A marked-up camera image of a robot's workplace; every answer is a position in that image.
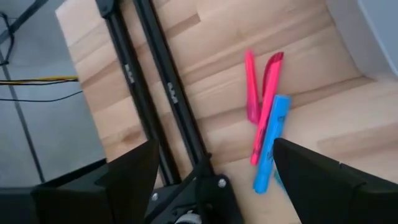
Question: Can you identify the black floor cable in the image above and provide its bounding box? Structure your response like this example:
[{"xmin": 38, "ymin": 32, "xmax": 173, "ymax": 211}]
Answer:
[
  {"xmin": 0, "ymin": 90, "xmax": 83, "ymax": 103},
  {"xmin": 0, "ymin": 11, "xmax": 16, "ymax": 67}
]

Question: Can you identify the pink highlighter marker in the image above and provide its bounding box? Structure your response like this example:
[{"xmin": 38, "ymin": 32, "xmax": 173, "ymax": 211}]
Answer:
[
  {"xmin": 244, "ymin": 49, "xmax": 261, "ymax": 126},
  {"xmin": 249, "ymin": 51, "xmax": 285, "ymax": 166}
]

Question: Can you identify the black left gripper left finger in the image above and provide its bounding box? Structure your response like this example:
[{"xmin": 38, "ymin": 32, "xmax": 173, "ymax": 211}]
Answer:
[{"xmin": 30, "ymin": 138, "xmax": 161, "ymax": 224}]

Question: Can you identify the black aluminium table frame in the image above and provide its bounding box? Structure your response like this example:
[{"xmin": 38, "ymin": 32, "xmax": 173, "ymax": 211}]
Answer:
[{"xmin": 95, "ymin": 0, "xmax": 245, "ymax": 224}]

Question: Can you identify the yellow floor cable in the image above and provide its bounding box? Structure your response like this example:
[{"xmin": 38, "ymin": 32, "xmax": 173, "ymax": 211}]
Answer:
[{"xmin": 0, "ymin": 75, "xmax": 79, "ymax": 85}]

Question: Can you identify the grey plastic bin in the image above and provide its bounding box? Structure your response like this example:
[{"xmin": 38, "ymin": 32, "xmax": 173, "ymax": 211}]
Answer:
[{"xmin": 325, "ymin": 0, "xmax": 398, "ymax": 80}]

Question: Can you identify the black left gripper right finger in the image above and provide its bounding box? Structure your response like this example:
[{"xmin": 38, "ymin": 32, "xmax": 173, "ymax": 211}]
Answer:
[{"xmin": 272, "ymin": 138, "xmax": 398, "ymax": 224}]

